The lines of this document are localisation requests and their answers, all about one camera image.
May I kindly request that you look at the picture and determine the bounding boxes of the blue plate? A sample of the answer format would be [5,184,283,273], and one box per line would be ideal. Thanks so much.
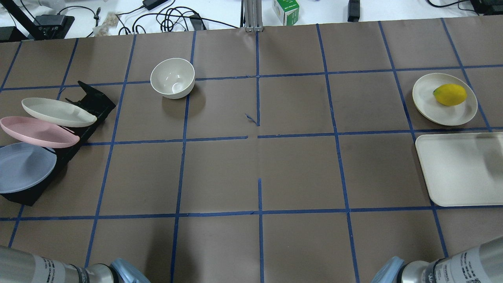
[0,143,57,193]

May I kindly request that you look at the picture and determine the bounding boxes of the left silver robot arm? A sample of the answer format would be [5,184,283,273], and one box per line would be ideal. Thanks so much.
[0,246,150,283]

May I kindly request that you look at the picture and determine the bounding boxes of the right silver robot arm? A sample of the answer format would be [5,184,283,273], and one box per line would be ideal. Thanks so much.
[371,237,503,283]

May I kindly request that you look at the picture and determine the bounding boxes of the black plate rack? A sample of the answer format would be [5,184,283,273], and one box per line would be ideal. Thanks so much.
[0,81,116,206]

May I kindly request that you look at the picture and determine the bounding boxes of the cream round plate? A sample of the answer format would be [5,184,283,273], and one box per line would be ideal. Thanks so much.
[413,73,478,127]

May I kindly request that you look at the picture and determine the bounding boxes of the cream plate in rack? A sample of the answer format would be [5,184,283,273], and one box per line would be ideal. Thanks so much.
[21,98,97,127]

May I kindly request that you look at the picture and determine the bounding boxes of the pink plate in rack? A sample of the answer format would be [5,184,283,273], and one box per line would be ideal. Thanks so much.
[0,116,80,149]

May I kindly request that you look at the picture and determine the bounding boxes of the cream ceramic bowl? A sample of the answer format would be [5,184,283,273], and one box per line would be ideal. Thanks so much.
[150,58,195,99]

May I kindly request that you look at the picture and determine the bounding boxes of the green white carton box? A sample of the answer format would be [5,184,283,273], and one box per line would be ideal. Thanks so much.
[272,0,300,26]

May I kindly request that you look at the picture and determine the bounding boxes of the black power adapter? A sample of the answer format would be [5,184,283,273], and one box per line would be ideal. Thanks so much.
[142,0,168,11]

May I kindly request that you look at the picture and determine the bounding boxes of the yellow lemon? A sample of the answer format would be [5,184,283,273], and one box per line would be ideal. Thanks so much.
[433,84,468,107]

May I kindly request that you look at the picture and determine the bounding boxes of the cream rectangular tray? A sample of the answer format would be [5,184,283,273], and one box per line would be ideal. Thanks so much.
[415,132,503,207]

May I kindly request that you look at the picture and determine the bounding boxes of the aluminium frame post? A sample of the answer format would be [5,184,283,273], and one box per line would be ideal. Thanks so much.
[240,0,264,33]

